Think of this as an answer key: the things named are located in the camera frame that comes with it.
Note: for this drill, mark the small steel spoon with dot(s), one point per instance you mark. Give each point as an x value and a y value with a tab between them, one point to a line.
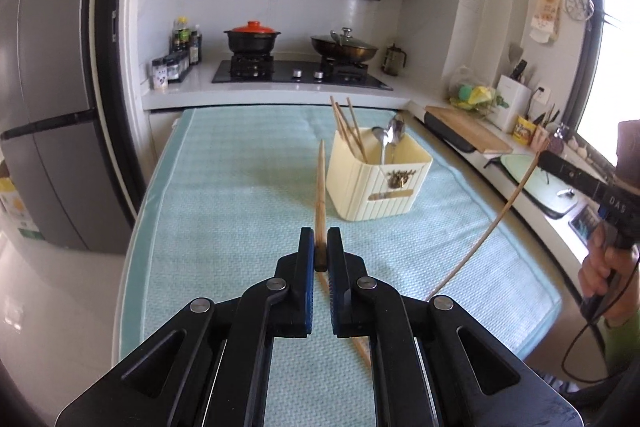
383	137

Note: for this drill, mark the yellow cardboard box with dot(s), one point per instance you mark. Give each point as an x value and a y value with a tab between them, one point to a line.
15	207

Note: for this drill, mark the dark glass kettle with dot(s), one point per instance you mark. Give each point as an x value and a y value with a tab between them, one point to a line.
394	60

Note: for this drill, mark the wooden chopstick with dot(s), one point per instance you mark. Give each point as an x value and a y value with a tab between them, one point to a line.
348	330
494	223
357	126
333	103
347	132
350	135
320	255

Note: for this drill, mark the purple soap bottle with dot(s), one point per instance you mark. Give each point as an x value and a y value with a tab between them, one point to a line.
557	137

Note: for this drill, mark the black gas hob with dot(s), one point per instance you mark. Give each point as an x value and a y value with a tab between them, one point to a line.
304	72

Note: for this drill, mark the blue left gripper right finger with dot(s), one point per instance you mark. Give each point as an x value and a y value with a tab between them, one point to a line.
338	280

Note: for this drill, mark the wok with glass lid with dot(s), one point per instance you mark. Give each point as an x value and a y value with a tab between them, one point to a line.
343	47

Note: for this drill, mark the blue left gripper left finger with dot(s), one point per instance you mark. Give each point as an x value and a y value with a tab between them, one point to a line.
303	283

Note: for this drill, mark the spice jar rack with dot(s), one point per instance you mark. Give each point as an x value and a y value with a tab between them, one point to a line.
171	68

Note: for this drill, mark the cream utensil holder box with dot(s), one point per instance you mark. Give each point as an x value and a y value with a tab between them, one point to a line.
366	190

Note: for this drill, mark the black pot red lid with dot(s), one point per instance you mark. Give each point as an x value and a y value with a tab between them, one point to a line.
252	39

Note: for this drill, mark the light blue table towel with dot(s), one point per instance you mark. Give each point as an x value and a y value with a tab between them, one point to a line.
233	189

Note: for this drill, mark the yellow printed cup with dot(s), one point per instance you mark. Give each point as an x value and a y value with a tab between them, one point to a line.
524	130

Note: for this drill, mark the wooden cutting board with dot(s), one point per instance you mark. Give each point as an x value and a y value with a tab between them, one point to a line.
463	131

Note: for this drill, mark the hanging paper bag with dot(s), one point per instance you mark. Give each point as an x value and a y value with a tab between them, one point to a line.
545	22

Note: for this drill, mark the sauce bottles group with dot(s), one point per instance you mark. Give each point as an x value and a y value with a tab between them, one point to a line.
186	39

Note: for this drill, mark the large steel spoon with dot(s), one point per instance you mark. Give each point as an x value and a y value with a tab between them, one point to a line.
394	133

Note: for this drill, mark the plastic bag with sponges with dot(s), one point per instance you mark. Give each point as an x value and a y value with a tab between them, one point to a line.
467	92

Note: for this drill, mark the person right hand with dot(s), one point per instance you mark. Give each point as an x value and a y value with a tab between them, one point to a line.
596	268

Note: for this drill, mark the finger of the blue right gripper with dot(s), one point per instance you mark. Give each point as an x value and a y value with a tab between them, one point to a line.
564	170

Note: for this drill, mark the white knife block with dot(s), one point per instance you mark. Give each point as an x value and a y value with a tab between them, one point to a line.
512	100

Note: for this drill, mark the grey double door refrigerator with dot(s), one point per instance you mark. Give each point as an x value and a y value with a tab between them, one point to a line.
51	137

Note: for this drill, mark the wire whisk rack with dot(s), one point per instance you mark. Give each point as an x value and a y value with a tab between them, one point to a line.
581	11

